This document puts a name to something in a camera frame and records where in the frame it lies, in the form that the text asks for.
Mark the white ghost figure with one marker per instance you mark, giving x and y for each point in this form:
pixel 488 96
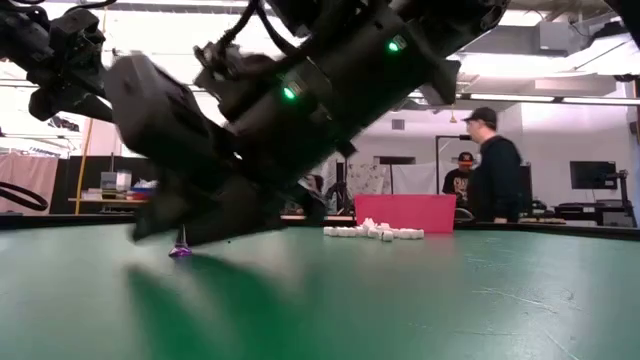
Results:
pixel 387 235
pixel 330 231
pixel 419 233
pixel 370 222
pixel 404 233
pixel 347 231
pixel 364 231

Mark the yellow vertical pole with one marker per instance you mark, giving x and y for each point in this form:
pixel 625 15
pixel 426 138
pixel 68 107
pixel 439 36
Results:
pixel 82 165

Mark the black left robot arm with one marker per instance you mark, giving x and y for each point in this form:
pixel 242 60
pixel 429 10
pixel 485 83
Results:
pixel 20 35

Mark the pink plastic bin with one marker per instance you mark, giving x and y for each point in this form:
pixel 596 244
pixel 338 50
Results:
pixel 415 212

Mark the pink curtain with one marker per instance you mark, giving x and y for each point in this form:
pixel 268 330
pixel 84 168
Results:
pixel 27 180

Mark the black table frame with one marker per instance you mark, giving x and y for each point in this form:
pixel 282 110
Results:
pixel 75 220

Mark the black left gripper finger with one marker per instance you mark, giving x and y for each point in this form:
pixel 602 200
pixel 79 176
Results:
pixel 95 109

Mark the ceiling light strip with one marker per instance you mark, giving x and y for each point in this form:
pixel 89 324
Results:
pixel 600 100
pixel 510 97

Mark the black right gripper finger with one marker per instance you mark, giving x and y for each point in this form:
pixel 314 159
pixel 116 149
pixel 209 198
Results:
pixel 160 205
pixel 235 210

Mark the wooden shelf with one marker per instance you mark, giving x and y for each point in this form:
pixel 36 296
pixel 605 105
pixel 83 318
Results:
pixel 105 200

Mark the black monitor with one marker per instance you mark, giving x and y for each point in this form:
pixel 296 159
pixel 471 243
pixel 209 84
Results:
pixel 592 175

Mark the black cabinet green lights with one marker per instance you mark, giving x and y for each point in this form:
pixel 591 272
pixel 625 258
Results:
pixel 526 190

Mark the clear storage box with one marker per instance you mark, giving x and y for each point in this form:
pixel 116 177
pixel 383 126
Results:
pixel 116 180

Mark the black partition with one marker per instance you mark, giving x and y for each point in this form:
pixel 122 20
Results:
pixel 70 175

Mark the blue storage box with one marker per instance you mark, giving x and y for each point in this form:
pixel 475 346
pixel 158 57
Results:
pixel 141 190

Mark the purple translucent witch hat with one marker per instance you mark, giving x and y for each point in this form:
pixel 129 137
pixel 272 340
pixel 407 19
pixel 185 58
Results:
pixel 180 251

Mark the dark desk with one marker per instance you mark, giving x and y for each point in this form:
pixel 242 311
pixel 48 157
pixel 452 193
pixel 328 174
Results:
pixel 595 207

